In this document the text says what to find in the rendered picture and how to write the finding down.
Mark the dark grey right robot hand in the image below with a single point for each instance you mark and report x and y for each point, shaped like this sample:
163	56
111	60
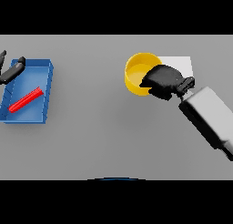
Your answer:
164	79

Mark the blue tray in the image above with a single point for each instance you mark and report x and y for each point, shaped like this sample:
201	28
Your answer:
30	91

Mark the pale square measuring scale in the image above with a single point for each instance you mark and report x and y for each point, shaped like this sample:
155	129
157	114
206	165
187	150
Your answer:
179	65

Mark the yellow bowl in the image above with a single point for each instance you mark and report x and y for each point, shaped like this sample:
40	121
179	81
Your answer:
136	74

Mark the red beaker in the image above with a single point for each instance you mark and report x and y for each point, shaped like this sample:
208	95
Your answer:
25	100

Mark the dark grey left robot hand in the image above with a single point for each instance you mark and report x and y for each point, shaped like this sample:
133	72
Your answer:
12	72

